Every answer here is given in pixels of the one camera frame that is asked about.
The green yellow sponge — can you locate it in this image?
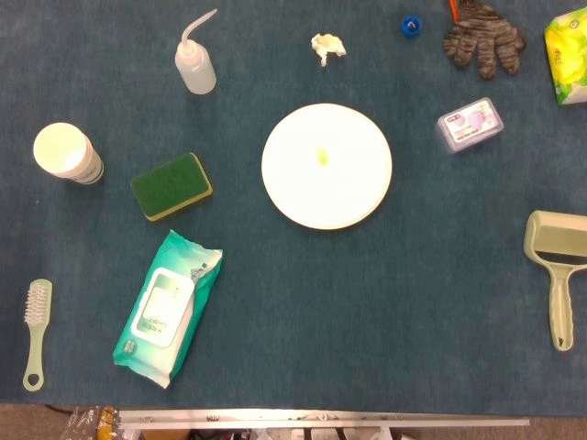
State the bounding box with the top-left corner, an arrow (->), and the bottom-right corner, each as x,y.
130,152 -> 215,223

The white round plate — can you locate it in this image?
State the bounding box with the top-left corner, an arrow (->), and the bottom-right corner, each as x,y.
260,104 -> 393,230

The teal table cloth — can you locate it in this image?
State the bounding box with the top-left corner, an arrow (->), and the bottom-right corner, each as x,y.
0,0 -> 587,412

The green wet wipes pack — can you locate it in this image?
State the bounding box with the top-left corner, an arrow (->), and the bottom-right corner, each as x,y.
113,229 -> 224,390

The crumpled white tissue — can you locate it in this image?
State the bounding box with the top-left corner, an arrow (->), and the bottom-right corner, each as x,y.
310,32 -> 348,69

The clear squeeze wash bottle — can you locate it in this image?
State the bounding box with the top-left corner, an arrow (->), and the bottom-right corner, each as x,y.
174,8 -> 219,95

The clear purple floss box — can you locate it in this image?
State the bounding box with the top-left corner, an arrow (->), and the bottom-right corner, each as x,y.
435,96 -> 505,155

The white paper cup stack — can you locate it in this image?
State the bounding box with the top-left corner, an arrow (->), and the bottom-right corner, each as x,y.
32,122 -> 105,185

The grey striped knit glove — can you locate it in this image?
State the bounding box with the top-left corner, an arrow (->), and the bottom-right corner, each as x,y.
442,0 -> 527,81

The pale green lint roller holder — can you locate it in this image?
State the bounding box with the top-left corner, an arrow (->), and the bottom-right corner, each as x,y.
523,210 -> 587,353

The pale green scrub brush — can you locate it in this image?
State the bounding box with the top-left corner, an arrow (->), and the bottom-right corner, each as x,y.
22,278 -> 54,393

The clear plastic wrapped package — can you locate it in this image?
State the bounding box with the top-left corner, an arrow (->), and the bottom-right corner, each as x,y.
59,405 -> 121,440

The yellow green tissue pack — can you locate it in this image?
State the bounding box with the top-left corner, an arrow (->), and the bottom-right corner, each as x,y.
544,7 -> 587,107

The aluminium table rail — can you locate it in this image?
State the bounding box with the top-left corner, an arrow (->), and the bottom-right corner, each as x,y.
117,409 -> 531,432

